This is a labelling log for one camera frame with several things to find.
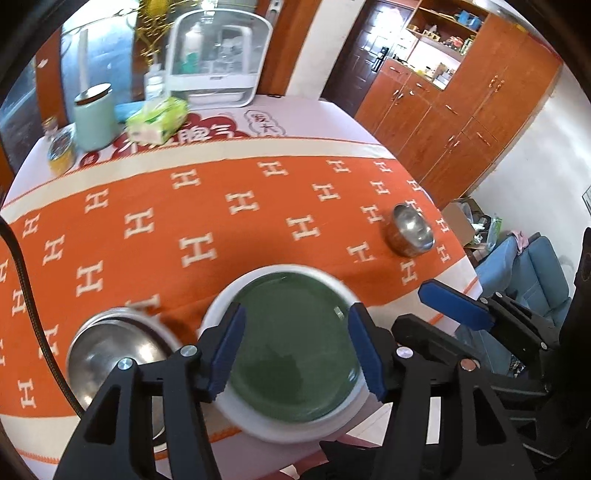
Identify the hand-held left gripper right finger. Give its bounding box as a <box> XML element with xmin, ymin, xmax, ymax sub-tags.
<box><xmin>347</xmin><ymin>302</ymin><xmax>536</xmax><ymax>480</ymax></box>

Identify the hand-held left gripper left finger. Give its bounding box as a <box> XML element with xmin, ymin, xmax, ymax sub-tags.
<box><xmin>53</xmin><ymin>302</ymin><xmax>247</xmax><ymax>480</ymax></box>

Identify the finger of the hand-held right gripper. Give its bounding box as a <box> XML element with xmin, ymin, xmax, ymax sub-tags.
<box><xmin>392</xmin><ymin>314</ymin><xmax>504</xmax><ymax>384</ymax></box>
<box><xmin>418</xmin><ymin>280</ymin><xmax>561</xmax><ymax>354</ymax></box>

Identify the green plate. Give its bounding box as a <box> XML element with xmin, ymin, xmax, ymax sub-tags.
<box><xmin>226</xmin><ymin>273</ymin><xmax>363</xmax><ymax>423</ymax></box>

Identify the large white plate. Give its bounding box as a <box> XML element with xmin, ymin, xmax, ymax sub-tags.
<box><xmin>202</xmin><ymin>264</ymin><xmax>370</xmax><ymax>443</ymax></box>

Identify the small steel bowl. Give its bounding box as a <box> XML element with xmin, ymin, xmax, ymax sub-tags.
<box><xmin>387</xmin><ymin>203</ymin><xmax>435</xmax><ymax>258</ymax></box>

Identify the large steel bowl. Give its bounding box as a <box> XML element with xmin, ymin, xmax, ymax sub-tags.
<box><xmin>66</xmin><ymin>307</ymin><xmax>183</xmax><ymax>444</ymax></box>

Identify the cardboard box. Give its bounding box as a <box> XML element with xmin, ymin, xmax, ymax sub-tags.
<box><xmin>441</xmin><ymin>198</ymin><xmax>490</xmax><ymax>250</ymax></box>

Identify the blue sofa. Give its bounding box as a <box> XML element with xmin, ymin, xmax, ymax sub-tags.
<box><xmin>475</xmin><ymin>233</ymin><xmax>573</xmax><ymax>374</ymax></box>

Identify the person's dark clothing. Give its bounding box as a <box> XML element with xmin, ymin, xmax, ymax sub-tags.
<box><xmin>277</xmin><ymin>440</ymin><xmax>393</xmax><ymax>480</ymax></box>

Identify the orange patterned cloth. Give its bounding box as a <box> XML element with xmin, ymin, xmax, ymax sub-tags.
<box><xmin>0</xmin><ymin>154</ymin><xmax>478</xmax><ymax>464</ymax></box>

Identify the green tissue pack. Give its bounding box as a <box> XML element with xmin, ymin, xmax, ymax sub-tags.
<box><xmin>126</xmin><ymin>96</ymin><xmax>190</xmax><ymax>145</ymax></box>

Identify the blue cloth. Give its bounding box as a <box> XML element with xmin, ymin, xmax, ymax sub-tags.
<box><xmin>115</xmin><ymin>102</ymin><xmax>148</xmax><ymax>124</ymax></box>

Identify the mint canister with dark lid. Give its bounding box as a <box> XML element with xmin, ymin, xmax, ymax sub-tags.
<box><xmin>74</xmin><ymin>83</ymin><xmax>116</xmax><ymax>151</ymax></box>

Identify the white bottle sterilizer cabinet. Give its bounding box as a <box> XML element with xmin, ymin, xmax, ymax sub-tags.
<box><xmin>165</xmin><ymin>10</ymin><xmax>272</xmax><ymax>108</ymax></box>

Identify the dark entrance door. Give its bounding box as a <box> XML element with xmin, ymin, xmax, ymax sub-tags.
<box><xmin>339</xmin><ymin>0</ymin><xmax>423</xmax><ymax>116</ymax></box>

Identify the white bottle in cabinet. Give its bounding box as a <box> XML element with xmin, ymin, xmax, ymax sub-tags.
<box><xmin>182</xmin><ymin>23</ymin><xmax>204</xmax><ymax>75</ymax></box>

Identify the white roll tube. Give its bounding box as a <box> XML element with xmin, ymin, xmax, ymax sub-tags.
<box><xmin>76</xmin><ymin>28</ymin><xmax>90</xmax><ymax>93</ymax></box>

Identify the glass sliding door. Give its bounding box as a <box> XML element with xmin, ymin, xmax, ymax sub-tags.
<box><xmin>60</xmin><ymin>0</ymin><xmax>296</xmax><ymax>100</ymax></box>
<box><xmin>0</xmin><ymin>28</ymin><xmax>65</xmax><ymax>153</ymax></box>

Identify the gold door ornament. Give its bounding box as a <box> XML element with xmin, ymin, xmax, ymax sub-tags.
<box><xmin>134</xmin><ymin>0</ymin><xmax>171</xmax><ymax>65</ymax></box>

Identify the wooden wall cabinet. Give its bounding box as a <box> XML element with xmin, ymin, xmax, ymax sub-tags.
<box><xmin>355</xmin><ymin>0</ymin><xmax>564</xmax><ymax>210</ymax></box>

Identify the black cable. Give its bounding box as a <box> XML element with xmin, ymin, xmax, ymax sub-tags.
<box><xmin>0</xmin><ymin>215</ymin><xmax>88</xmax><ymax>416</ymax></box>

